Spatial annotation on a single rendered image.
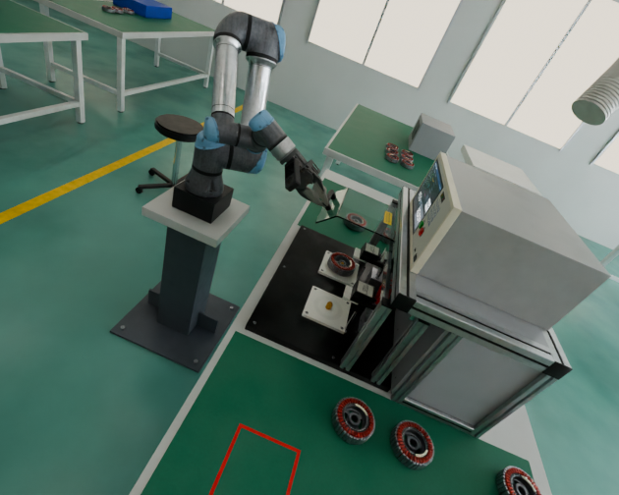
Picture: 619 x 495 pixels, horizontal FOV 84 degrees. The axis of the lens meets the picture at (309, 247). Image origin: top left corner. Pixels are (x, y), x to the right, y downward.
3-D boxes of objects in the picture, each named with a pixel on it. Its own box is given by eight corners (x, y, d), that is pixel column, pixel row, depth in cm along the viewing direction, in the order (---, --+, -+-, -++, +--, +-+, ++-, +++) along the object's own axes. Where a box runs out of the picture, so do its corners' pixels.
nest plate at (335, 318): (301, 315, 113) (302, 313, 112) (311, 287, 125) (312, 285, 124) (343, 334, 112) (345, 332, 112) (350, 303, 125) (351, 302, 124)
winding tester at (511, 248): (409, 271, 90) (453, 206, 78) (410, 202, 126) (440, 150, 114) (548, 332, 89) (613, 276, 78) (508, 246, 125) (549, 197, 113)
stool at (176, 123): (123, 188, 259) (125, 115, 227) (162, 166, 300) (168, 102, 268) (189, 216, 258) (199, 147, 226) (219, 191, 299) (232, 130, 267)
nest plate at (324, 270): (317, 272, 133) (318, 270, 132) (325, 251, 145) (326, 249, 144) (353, 289, 132) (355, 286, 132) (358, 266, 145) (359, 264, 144)
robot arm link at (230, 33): (216, -8, 113) (205, 131, 105) (249, 4, 118) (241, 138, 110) (210, 18, 124) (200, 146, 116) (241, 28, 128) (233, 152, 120)
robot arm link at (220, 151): (191, 155, 136) (196, 122, 128) (225, 161, 141) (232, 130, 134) (192, 170, 127) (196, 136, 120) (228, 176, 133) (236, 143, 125)
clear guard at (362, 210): (314, 223, 114) (320, 208, 111) (328, 194, 134) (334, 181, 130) (405, 262, 114) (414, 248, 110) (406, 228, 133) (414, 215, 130)
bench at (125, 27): (41, 80, 350) (30, -7, 307) (154, 64, 506) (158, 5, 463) (121, 115, 349) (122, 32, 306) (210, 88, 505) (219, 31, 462)
